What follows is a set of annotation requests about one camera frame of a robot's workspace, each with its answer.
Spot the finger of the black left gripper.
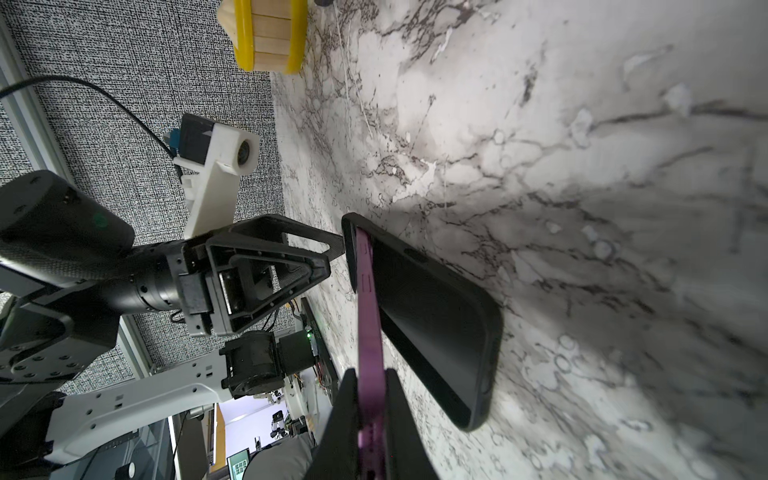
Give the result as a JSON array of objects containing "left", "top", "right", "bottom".
[
  {"left": 206, "top": 214, "right": 345, "bottom": 262},
  {"left": 227, "top": 252, "right": 330, "bottom": 333}
]

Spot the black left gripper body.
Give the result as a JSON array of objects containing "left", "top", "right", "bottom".
[{"left": 173, "top": 233, "right": 252, "bottom": 336}]

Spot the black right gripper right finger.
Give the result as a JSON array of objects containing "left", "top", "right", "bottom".
[{"left": 384, "top": 369, "right": 439, "bottom": 480}]

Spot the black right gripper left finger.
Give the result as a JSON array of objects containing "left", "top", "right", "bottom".
[{"left": 304, "top": 369, "right": 360, "bottom": 480}]

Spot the black phone front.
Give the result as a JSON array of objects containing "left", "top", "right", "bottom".
[{"left": 355, "top": 228, "right": 386, "bottom": 479}]

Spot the black phone case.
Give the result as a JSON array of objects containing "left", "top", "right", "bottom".
[{"left": 341, "top": 213, "right": 503, "bottom": 431}]

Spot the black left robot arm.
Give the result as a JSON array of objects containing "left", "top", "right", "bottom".
[{"left": 1, "top": 170, "right": 345, "bottom": 478}]

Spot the yellow bamboo steamer basket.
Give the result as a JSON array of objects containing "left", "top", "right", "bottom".
[{"left": 216, "top": 0, "right": 308, "bottom": 75}]

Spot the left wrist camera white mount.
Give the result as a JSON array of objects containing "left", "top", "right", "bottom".
[{"left": 169, "top": 113, "right": 261, "bottom": 239}]

